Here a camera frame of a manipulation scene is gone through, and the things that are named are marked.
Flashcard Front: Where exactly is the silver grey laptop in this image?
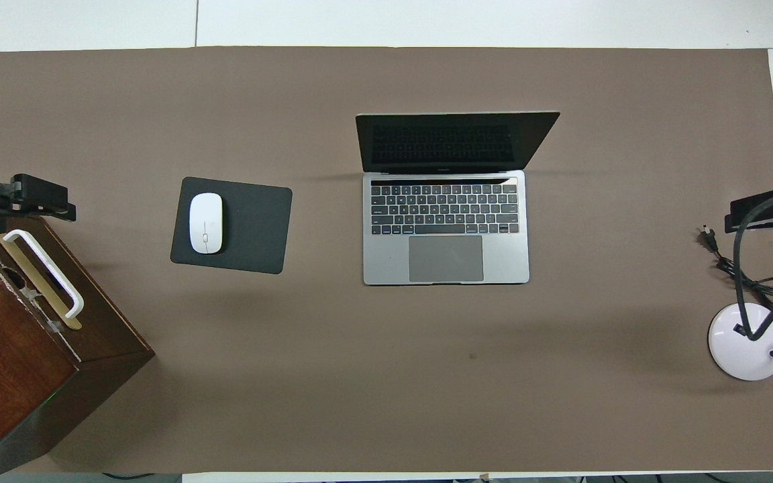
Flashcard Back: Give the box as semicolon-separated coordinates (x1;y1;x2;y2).
355;111;560;286

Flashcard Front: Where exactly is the gold metal plate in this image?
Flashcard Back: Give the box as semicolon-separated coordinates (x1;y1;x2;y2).
0;231;83;331

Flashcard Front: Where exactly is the white desk lamp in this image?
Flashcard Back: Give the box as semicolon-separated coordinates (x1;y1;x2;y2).
707;245;773;382

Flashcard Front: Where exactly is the white computer mouse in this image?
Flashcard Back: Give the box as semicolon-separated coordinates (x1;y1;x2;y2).
189;193;224;255

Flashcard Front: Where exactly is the dark wooden box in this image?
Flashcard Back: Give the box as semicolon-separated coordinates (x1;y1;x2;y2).
0;225;156;483

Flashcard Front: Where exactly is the black mouse pad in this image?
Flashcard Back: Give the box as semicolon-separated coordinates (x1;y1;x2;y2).
170;176;293;275

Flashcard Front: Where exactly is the brown table mat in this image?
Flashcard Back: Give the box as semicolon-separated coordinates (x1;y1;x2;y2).
0;46;773;474

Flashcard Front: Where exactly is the black lamp power cord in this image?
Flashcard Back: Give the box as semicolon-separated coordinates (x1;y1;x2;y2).
697;226;773;316

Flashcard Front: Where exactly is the white box handle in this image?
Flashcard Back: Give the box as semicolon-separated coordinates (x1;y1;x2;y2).
3;229;85;319

